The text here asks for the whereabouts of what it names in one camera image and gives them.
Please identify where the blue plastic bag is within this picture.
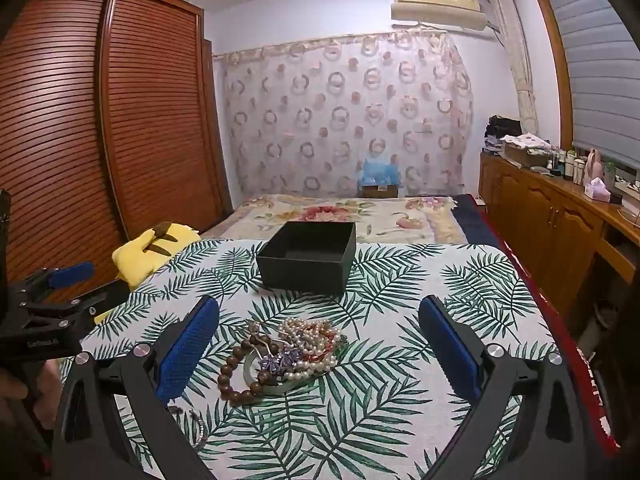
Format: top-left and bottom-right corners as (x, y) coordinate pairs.
(361, 157), (401, 187)

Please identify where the brown slatted wooden wardrobe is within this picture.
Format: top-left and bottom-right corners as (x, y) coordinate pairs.
(0, 0), (233, 301)

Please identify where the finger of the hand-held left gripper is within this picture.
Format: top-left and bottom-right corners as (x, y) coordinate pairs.
(20, 280), (132, 322)
(10, 261), (96, 306)

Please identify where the pink tissue pack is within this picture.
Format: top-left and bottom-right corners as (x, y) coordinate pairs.
(584, 177), (612, 203)

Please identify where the black jewelry box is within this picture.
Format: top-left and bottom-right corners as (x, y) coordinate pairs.
(256, 220), (357, 297)

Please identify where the red and navy blanket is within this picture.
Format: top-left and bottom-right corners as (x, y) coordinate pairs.
(452, 194), (621, 456)

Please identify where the white floral cloth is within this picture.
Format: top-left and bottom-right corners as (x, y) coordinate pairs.
(500, 133), (553, 153)

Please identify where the open cardboard box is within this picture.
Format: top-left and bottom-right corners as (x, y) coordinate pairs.
(504, 144), (551, 168)

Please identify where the circle print sheer curtain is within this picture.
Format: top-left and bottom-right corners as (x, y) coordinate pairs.
(215, 30), (473, 201)

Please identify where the white wall air conditioner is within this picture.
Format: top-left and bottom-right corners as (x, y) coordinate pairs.
(390, 0), (488, 36)

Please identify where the cream patterned side curtain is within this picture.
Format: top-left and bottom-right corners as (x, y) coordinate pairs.
(487, 0), (538, 136)

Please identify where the yellow plush pillow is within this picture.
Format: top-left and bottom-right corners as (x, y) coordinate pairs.
(92, 220), (201, 326)

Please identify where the purple flower ornament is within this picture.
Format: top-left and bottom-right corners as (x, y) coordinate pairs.
(257, 350), (301, 373)

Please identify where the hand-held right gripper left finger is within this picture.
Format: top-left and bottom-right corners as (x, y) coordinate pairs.
(52, 295), (221, 480)

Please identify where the green leaf print tablecloth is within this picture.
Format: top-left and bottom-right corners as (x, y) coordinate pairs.
(57, 240), (608, 480)

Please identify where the grey window blind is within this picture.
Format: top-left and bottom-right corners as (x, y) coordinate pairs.
(540, 0), (640, 166)

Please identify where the person's left hand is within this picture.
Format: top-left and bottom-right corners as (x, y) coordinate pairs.
(0, 360), (58, 431)

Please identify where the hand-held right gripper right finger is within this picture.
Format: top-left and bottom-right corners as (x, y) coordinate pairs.
(417, 295), (601, 480)

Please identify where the wooden sideboard cabinet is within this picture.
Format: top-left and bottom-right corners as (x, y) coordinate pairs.
(479, 152), (640, 311)

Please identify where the white pearl necklace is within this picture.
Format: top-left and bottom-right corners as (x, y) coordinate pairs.
(277, 317), (346, 381)

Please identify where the row of toiletry bottles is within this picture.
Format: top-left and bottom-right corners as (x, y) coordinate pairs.
(547, 147), (588, 183)

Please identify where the red bead bracelet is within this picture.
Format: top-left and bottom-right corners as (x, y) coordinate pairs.
(300, 322), (346, 366)

